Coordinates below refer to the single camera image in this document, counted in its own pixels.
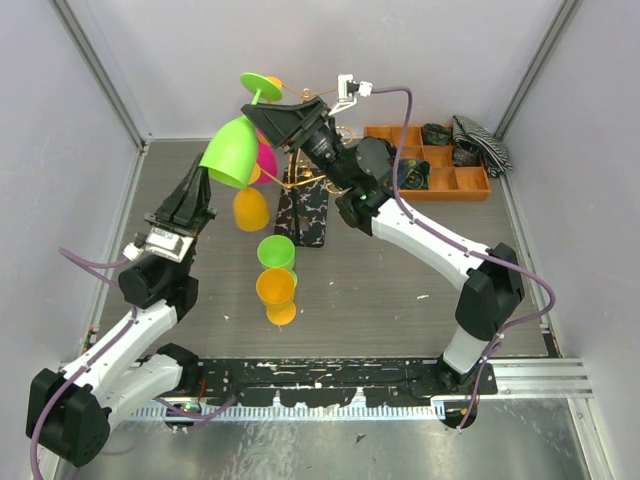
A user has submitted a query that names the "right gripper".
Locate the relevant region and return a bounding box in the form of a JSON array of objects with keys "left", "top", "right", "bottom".
[{"left": 240, "top": 97, "right": 353, "bottom": 192}]

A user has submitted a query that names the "blue yellow floral tie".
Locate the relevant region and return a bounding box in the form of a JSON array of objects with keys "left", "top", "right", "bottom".
[{"left": 398, "top": 158, "right": 431, "bottom": 190}]

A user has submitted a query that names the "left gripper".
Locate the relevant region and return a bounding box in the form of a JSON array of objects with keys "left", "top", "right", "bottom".
[{"left": 144, "top": 152, "right": 219, "bottom": 281}]

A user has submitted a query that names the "orange goblet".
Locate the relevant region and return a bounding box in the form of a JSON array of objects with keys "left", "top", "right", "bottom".
[
  {"left": 262, "top": 77, "right": 283, "bottom": 102},
  {"left": 256, "top": 268, "right": 297, "bottom": 326},
  {"left": 233, "top": 165, "right": 270, "bottom": 232}
]

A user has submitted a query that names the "dark patterned rolled tie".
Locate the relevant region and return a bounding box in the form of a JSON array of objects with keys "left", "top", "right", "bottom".
[{"left": 452, "top": 141, "right": 482, "bottom": 167}]

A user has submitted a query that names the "green goblet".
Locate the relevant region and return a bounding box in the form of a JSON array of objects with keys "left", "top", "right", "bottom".
[
  {"left": 200, "top": 72, "right": 271, "bottom": 189},
  {"left": 257, "top": 235, "right": 298, "bottom": 283}
]

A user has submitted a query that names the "dark green floral tie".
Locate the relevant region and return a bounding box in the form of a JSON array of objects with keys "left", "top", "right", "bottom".
[{"left": 421, "top": 123, "right": 452, "bottom": 147}]

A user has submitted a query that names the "green goblet front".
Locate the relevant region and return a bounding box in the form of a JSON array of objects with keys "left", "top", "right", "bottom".
[{"left": 200, "top": 72, "right": 271, "bottom": 189}]

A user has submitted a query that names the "grey slotted cable duct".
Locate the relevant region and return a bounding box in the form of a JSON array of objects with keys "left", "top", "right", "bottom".
[{"left": 129, "top": 403, "right": 446, "bottom": 422}]

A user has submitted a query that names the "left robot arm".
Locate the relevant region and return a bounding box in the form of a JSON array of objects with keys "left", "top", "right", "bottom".
[{"left": 26, "top": 163, "right": 216, "bottom": 478}]

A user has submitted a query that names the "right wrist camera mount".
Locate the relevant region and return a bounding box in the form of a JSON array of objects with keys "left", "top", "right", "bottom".
[{"left": 329, "top": 74, "right": 373, "bottom": 116}]

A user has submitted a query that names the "gold wire wine glass rack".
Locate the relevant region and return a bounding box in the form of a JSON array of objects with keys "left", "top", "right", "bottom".
[{"left": 259, "top": 84, "right": 358, "bottom": 247}]

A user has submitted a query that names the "wooden compartment tray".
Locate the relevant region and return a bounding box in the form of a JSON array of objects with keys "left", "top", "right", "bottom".
[{"left": 362, "top": 124, "right": 492, "bottom": 203}]

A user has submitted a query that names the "black white striped cloth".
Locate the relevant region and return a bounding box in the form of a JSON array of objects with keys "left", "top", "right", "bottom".
[{"left": 452, "top": 115, "right": 512, "bottom": 178}]

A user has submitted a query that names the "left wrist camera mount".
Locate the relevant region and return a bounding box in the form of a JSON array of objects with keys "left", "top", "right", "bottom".
[{"left": 122, "top": 227, "right": 195, "bottom": 263}]

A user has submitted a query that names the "green goblet back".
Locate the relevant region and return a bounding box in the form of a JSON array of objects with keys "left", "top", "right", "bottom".
[{"left": 257, "top": 235, "right": 298, "bottom": 283}]

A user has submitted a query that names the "pink plastic goblet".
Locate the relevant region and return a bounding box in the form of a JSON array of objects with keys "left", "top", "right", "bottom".
[{"left": 255, "top": 140, "right": 278, "bottom": 184}]

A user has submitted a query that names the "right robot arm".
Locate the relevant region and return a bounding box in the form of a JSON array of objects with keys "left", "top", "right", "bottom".
[{"left": 241, "top": 98, "right": 525, "bottom": 394}]

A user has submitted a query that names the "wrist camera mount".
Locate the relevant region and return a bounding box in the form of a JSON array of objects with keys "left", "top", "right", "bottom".
[
  {"left": 122, "top": 227, "right": 195, "bottom": 263},
  {"left": 329, "top": 74, "right": 373, "bottom": 116}
]

